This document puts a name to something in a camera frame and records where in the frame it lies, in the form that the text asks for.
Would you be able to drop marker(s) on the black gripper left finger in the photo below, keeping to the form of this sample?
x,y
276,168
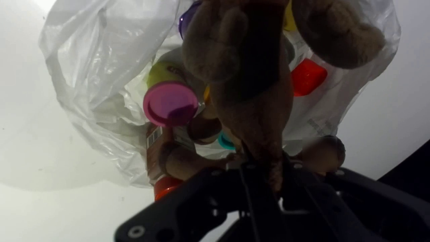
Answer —
x,y
189,206

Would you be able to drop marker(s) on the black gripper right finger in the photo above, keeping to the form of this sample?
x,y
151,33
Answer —
x,y
350,211

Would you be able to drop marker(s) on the brown bottle orange cap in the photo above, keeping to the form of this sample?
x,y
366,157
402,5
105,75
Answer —
x,y
156,149

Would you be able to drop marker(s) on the teal lid dough tub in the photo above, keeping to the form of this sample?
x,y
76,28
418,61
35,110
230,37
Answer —
x,y
225,143

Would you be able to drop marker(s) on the pink lid dough tub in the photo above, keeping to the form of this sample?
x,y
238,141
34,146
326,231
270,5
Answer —
x,y
170,104

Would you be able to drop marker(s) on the white plastic bag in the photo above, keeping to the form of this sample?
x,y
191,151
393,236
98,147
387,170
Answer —
x,y
89,68

